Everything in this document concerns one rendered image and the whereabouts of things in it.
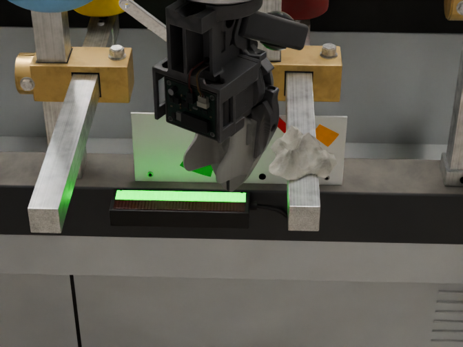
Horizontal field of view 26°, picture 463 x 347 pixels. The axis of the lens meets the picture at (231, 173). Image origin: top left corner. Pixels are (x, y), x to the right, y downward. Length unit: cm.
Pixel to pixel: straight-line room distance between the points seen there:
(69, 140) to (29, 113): 44
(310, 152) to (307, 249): 36
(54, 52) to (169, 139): 17
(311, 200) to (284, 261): 41
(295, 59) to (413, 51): 29
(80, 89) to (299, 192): 32
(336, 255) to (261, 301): 35
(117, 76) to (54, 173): 21
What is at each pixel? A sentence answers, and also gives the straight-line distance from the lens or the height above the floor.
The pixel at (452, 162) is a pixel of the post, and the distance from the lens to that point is 127.
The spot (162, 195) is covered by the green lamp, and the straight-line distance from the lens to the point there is 124.
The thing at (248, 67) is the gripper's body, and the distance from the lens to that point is 85.
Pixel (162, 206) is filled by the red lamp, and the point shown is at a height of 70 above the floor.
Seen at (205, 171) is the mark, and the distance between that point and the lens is 125.
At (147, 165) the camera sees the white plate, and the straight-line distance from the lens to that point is 125.
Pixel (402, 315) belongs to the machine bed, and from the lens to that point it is 172.
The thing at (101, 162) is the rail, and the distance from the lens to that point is 131.
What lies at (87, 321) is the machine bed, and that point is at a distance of 174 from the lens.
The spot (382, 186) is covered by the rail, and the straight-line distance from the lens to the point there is 127.
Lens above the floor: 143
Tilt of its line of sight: 35 degrees down
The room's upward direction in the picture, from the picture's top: straight up
